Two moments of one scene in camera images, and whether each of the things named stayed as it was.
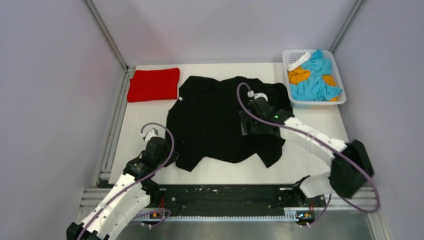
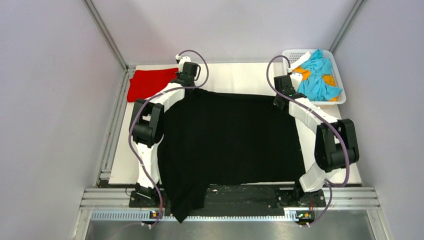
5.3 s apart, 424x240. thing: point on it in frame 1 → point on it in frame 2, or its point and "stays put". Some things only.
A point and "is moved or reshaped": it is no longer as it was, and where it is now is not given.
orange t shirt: [301, 74] stays put
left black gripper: [174, 157] → [178, 74]
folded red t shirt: [154, 84] stays put
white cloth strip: [299, 62] stays put
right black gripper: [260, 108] → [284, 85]
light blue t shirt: [314, 88] stays put
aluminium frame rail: [109, 155] stays put
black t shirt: [204, 121] is moved or reshaped
